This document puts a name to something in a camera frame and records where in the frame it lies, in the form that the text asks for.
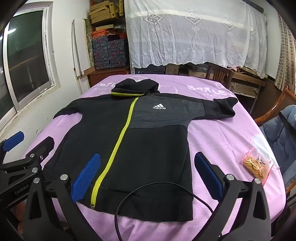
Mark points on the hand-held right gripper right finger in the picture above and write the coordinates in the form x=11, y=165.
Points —
x=208, y=176

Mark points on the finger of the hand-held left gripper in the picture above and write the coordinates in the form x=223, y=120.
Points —
x=42, y=146
x=14, y=139

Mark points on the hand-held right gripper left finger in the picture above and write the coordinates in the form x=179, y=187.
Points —
x=86, y=177

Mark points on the black hooded zip jacket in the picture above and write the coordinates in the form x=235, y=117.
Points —
x=150, y=150

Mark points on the purple printed blanket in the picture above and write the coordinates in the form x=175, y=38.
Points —
x=219, y=139

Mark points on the clear bag of cookies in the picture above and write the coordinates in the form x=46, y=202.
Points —
x=256, y=165

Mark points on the blue quilted cushion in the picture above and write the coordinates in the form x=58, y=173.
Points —
x=275, y=141

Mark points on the white framed window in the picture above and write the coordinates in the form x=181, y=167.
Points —
x=25, y=58

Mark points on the glossy wooden armchair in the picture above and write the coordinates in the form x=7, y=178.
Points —
x=275, y=109

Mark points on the low wooden cabinet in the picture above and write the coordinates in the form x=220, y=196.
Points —
x=106, y=75

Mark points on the wooden shelf with woven mats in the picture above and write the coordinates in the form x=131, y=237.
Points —
x=245, y=88

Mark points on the white leaning board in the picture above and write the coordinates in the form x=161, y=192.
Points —
x=77, y=51

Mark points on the dark wooden chair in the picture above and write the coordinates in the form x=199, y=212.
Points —
x=219, y=74

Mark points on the green marbled board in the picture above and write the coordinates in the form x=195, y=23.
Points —
x=89, y=44

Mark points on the brown wooden crate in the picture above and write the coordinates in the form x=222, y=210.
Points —
x=172, y=69

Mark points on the stack of patterned blue boxes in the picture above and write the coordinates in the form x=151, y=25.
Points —
x=108, y=53

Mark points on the dark storage box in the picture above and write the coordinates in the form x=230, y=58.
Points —
x=148, y=69

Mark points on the row of orange boxes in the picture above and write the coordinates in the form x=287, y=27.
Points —
x=104, y=34

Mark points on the checked beige curtain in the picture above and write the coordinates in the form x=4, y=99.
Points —
x=286, y=58

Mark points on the white lace curtain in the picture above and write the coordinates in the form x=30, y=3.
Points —
x=185, y=34

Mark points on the stack of woven yellow boxes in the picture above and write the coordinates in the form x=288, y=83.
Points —
x=104, y=10

